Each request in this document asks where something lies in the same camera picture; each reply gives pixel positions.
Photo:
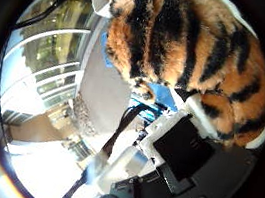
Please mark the orange black striped tiger plush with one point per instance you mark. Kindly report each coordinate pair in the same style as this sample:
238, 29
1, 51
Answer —
183, 36

